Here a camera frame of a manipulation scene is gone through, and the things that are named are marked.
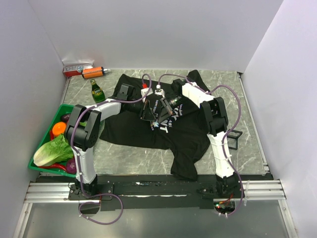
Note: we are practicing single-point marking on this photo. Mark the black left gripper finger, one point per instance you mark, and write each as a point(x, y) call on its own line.
point(150, 106)
point(147, 114)

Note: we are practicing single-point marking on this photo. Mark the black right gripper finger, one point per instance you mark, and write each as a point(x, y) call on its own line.
point(165, 103)
point(163, 113)

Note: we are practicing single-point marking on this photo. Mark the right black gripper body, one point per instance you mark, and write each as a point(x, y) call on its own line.
point(174, 101)

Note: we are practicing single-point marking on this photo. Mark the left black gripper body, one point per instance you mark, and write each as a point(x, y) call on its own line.
point(137, 107)

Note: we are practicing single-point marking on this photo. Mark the black printed t-shirt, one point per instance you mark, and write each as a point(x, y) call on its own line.
point(181, 134)

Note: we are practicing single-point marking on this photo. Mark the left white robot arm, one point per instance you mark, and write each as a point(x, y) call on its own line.
point(82, 132)

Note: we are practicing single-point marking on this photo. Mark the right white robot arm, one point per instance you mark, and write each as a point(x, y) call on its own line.
point(214, 121)

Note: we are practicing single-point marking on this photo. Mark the green glass bottle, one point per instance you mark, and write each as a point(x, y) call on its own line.
point(97, 92)

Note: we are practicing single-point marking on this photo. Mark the orange cylinder tool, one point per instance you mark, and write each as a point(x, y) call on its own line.
point(94, 72)

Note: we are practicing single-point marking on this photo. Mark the dark purple eggplant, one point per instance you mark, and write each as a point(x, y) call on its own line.
point(65, 118)

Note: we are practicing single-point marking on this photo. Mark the green plastic tray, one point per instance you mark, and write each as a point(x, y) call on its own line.
point(64, 109)

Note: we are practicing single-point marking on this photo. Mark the red white cardboard box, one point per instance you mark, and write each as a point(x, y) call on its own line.
point(74, 69)

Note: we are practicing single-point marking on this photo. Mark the orange fruit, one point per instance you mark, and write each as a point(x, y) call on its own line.
point(59, 128)

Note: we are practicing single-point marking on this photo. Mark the purple red onion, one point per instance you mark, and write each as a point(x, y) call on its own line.
point(71, 166)

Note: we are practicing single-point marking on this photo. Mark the lettuce head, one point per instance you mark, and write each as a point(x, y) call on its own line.
point(55, 151)

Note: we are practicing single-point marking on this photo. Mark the red chili pepper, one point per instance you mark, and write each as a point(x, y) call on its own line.
point(55, 166)

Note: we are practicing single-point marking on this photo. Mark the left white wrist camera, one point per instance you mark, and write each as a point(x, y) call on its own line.
point(145, 91)

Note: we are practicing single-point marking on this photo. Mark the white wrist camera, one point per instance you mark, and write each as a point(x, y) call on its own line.
point(145, 91)
point(159, 92)

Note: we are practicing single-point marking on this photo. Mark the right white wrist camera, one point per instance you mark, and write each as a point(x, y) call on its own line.
point(159, 92)

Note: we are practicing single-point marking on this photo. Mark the black wire frame cube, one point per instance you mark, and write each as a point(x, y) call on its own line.
point(233, 139)

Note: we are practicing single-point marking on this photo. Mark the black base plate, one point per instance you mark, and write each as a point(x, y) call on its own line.
point(157, 191)

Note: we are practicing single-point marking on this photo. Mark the aluminium rail frame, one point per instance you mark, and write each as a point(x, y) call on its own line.
point(59, 192)

